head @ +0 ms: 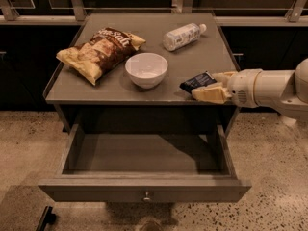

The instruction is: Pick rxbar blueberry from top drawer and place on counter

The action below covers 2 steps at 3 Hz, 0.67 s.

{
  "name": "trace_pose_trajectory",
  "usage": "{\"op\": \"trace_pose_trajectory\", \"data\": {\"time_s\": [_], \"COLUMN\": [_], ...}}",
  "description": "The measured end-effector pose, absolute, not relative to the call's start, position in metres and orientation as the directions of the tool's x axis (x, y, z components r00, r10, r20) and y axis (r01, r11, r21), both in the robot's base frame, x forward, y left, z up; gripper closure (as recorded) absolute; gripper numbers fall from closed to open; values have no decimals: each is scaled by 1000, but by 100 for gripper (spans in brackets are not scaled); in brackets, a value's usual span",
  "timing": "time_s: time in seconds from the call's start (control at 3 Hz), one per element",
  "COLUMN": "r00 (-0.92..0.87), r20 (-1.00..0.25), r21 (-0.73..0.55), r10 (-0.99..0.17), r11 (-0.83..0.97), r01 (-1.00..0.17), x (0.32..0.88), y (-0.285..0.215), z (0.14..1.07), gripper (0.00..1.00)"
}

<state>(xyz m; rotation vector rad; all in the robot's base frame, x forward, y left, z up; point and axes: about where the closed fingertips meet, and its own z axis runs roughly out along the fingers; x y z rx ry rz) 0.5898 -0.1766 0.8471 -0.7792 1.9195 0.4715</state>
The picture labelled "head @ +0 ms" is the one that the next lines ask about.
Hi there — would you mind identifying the round metal drawer knob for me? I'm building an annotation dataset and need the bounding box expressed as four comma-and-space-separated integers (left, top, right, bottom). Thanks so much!
142, 192, 151, 203

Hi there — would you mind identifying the clear plastic water bottle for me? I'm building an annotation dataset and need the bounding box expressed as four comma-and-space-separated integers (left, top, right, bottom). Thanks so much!
163, 23, 207, 51

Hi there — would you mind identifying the metal railing frame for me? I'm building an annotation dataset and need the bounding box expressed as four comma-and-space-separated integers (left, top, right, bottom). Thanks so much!
0, 0, 308, 26

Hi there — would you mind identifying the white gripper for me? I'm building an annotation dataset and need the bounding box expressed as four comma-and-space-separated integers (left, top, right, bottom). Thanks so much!
192, 69, 262, 108

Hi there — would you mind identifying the open grey top drawer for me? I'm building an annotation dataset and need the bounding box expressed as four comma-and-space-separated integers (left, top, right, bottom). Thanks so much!
38, 124, 251, 203

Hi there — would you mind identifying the white ceramic bowl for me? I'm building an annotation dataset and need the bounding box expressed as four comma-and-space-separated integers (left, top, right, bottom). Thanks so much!
125, 53, 168, 89

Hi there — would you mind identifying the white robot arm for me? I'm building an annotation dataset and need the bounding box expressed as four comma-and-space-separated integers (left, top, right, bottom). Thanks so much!
192, 59, 308, 121

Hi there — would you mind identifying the yellow brown sea salt chip bag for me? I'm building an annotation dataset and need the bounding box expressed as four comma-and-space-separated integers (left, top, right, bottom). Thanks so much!
56, 27, 145, 85

